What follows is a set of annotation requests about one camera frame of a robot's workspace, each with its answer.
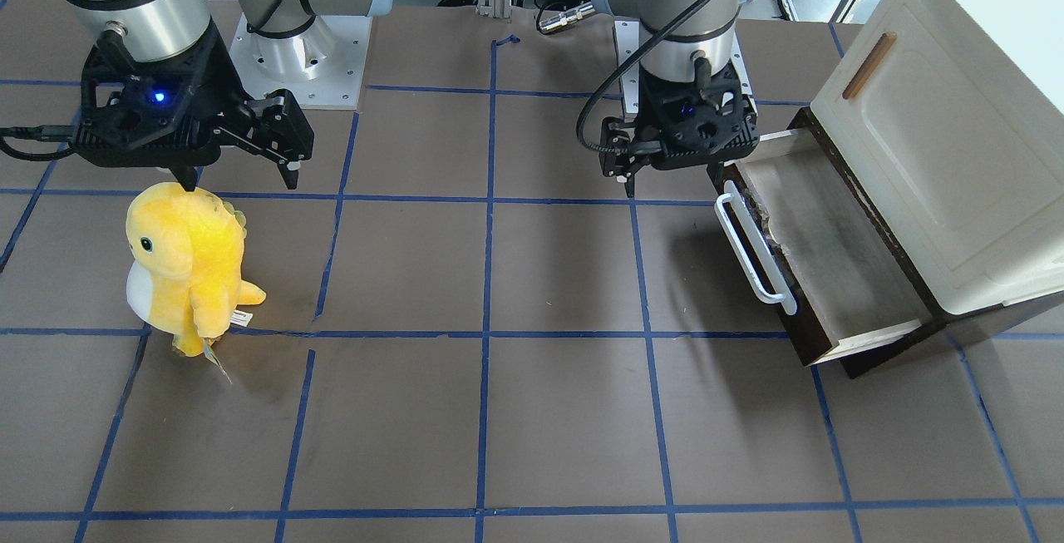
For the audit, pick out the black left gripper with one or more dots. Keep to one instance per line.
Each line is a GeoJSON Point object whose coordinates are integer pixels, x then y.
{"type": "Point", "coordinates": [616, 152]}

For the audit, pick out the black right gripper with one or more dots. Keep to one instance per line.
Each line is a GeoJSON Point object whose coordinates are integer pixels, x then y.
{"type": "Point", "coordinates": [219, 80]}

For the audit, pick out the wooden drawer with white handle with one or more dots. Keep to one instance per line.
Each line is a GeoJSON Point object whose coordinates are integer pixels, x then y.
{"type": "Point", "coordinates": [807, 246]}

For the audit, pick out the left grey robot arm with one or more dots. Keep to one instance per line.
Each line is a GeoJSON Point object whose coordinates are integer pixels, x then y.
{"type": "Point", "coordinates": [671, 35]}

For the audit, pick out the yellow plush dinosaur toy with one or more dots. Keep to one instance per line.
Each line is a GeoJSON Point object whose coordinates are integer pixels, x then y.
{"type": "Point", "coordinates": [186, 278]}

